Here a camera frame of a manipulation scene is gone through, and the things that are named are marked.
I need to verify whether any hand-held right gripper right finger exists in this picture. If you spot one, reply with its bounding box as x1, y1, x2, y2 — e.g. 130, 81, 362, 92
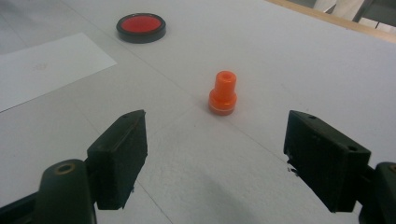
283, 109, 372, 214

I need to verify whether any round red ink pad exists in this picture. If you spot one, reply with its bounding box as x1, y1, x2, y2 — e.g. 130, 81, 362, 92
116, 12, 167, 44

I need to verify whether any white desk frame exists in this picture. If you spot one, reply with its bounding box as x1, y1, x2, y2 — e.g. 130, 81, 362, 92
313, 0, 366, 21

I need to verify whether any orange stamp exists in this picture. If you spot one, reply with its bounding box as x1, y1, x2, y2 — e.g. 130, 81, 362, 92
208, 70, 238, 117

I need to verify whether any small white paper sheet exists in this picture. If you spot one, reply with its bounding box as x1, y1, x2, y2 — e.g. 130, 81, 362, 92
0, 32, 118, 114

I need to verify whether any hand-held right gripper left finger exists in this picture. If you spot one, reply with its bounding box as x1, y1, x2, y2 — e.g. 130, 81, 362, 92
86, 109, 149, 211

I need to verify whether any large white table cover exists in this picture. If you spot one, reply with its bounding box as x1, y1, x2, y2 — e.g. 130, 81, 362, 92
0, 0, 396, 224

